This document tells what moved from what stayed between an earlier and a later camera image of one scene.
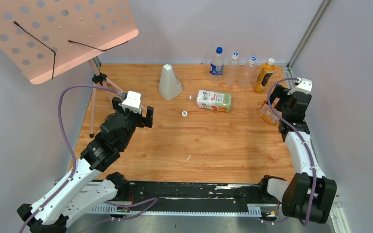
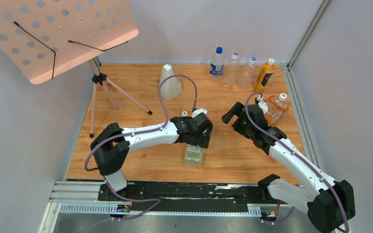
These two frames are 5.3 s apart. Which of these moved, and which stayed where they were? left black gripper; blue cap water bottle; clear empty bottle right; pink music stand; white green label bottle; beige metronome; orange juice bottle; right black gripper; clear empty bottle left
Moved: white green label bottle; left black gripper; right black gripper
Stayed: clear empty bottle left; orange juice bottle; pink music stand; beige metronome; clear empty bottle right; blue cap water bottle
